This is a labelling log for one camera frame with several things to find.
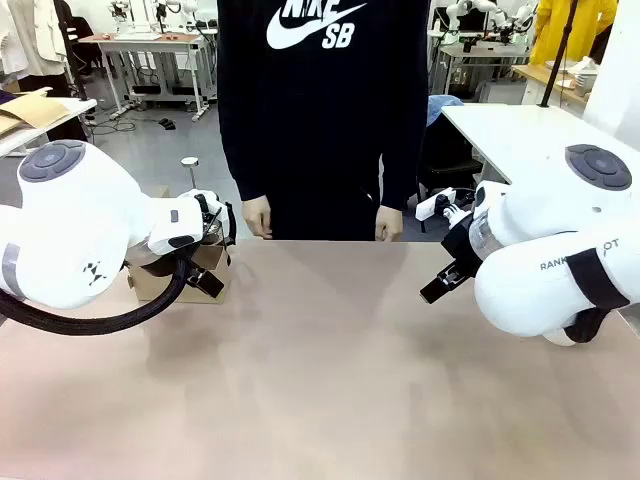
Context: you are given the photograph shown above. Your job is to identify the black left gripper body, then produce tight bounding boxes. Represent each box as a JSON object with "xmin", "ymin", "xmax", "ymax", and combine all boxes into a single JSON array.
[{"xmin": 127, "ymin": 246, "xmax": 189, "ymax": 279}]

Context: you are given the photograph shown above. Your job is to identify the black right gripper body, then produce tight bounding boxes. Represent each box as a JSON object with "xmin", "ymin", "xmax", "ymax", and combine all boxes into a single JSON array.
[{"xmin": 439, "ymin": 212, "xmax": 484, "ymax": 275}]

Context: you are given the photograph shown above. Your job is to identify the brown cardboard cup carrier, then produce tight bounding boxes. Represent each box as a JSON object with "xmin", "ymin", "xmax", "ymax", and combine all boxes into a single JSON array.
[{"xmin": 127, "ymin": 185, "xmax": 234, "ymax": 305}]

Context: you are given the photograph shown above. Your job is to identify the person's right forearm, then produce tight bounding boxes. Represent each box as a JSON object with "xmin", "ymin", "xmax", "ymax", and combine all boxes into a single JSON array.
[{"xmin": 219, "ymin": 114, "xmax": 272, "ymax": 202}]

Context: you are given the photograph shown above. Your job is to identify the person's left forearm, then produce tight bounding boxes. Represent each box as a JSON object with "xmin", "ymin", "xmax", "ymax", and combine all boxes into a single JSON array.
[{"xmin": 378, "ymin": 114, "xmax": 427, "ymax": 212}]

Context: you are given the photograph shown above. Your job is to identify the person's left hand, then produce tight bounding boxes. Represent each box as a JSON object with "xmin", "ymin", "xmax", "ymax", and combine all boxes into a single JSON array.
[{"xmin": 375, "ymin": 204, "xmax": 404, "ymax": 243}]

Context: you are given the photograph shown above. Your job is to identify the person's right hand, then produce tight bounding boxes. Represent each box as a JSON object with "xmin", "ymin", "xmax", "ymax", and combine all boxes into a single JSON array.
[{"xmin": 242, "ymin": 194, "xmax": 274, "ymax": 240}]

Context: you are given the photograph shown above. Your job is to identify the small round metal stand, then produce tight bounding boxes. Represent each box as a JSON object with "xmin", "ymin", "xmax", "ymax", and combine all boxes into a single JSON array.
[{"xmin": 180, "ymin": 156, "xmax": 200, "ymax": 195}]

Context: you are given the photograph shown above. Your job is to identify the white side table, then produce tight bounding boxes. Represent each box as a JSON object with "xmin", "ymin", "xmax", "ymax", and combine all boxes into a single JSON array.
[{"xmin": 441, "ymin": 102, "xmax": 640, "ymax": 187}]

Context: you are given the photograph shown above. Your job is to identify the blue cloth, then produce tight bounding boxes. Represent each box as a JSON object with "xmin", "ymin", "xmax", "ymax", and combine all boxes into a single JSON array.
[{"xmin": 427, "ymin": 93, "xmax": 465, "ymax": 127}]

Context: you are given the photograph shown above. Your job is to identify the wooden table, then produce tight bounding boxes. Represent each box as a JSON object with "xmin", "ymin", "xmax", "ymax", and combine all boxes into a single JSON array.
[{"xmin": 511, "ymin": 63, "xmax": 591, "ymax": 107}]

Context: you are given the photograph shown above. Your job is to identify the person in black hoodie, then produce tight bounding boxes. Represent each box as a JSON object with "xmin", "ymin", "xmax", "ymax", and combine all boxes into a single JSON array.
[{"xmin": 217, "ymin": 0, "xmax": 431, "ymax": 242}]

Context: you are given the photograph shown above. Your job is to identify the grey lab table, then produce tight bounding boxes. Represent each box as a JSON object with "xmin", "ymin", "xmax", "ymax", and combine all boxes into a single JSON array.
[{"xmin": 432, "ymin": 41, "xmax": 532, "ymax": 97}]

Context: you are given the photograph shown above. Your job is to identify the brown paper sheets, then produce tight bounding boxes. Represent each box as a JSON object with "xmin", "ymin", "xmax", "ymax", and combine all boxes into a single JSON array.
[{"xmin": 0, "ymin": 87, "xmax": 72, "ymax": 137}]

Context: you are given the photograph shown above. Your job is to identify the stack of white bowls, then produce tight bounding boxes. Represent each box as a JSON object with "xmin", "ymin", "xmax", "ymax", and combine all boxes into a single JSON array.
[{"xmin": 568, "ymin": 56, "xmax": 602, "ymax": 97}]

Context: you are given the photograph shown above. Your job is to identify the white-framed lab table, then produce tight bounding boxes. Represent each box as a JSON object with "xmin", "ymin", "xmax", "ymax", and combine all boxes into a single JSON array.
[{"xmin": 78, "ymin": 30, "xmax": 217, "ymax": 122}]

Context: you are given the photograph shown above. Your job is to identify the black tripod pole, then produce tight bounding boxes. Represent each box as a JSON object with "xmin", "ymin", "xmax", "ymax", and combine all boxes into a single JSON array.
[{"xmin": 538, "ymin": 0, "xmax": 581, "ymax": 109}]

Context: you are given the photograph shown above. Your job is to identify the yellow coat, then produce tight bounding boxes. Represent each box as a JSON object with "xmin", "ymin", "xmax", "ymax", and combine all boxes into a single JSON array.
[{"xmin": 529, "ymin": 0, "xmax": 620, "ymax": 66}]

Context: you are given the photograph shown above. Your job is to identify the white hanging coat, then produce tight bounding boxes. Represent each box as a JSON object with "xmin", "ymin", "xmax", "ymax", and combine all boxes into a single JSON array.
[{"xmin": 0, "ymin": 0, "xmax": 70, "ymax": 77}]

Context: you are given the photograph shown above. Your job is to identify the black left arm cable sleeve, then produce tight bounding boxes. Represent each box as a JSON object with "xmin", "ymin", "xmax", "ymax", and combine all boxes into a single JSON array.
[{"xmin": 0, "ymin": 252, "xmax": 194, "ymax": 337}]

